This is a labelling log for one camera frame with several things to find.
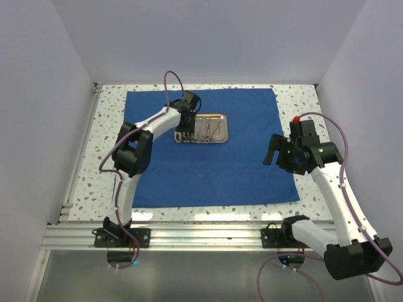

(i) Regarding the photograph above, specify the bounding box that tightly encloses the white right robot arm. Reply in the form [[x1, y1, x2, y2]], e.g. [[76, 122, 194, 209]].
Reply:
[[261, 133, 392, 280]]

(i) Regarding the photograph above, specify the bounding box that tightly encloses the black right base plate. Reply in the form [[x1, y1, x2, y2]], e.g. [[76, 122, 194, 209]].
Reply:
[[260, 228, 309, 249]]

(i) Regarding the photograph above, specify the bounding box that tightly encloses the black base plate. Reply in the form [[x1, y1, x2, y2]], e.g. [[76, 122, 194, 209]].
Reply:
[[92, 228, 151, 249], [260, 228, 309, 249]]

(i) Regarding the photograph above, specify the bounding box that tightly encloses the aluminium front rail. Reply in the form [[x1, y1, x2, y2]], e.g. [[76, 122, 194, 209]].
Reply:
[[40, 223, 372, 252]]

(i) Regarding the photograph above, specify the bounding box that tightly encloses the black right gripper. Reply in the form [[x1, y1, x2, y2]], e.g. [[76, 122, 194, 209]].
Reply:
[[264, 133, 306, 176]]

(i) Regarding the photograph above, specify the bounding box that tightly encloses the stainless steel instrument tray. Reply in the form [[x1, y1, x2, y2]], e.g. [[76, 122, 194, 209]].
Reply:
[[174, 113, 229, 144]]

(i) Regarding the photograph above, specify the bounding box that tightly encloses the aluminium rail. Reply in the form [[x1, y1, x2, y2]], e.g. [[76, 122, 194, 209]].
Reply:
[[40, 223, 372, 252], [56, 82, 103, 224]]

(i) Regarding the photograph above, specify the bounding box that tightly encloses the aluminium left side rail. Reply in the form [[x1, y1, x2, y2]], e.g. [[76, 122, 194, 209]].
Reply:
[[56, 82, 103, 224]]

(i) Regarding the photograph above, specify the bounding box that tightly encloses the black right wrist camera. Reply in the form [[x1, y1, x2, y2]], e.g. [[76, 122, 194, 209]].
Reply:
[[290, 116, 320, 147]]

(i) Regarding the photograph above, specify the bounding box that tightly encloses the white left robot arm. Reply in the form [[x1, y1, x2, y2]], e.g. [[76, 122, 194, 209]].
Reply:
[[99, 91, 202, 247]]

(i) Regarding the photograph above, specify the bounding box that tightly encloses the blue surgical cloth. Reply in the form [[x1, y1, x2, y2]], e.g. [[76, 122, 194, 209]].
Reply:
[[133, 89, 299, 208]]

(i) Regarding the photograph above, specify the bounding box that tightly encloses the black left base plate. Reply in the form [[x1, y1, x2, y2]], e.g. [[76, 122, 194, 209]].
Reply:
[[92, 228, 151, 249]]

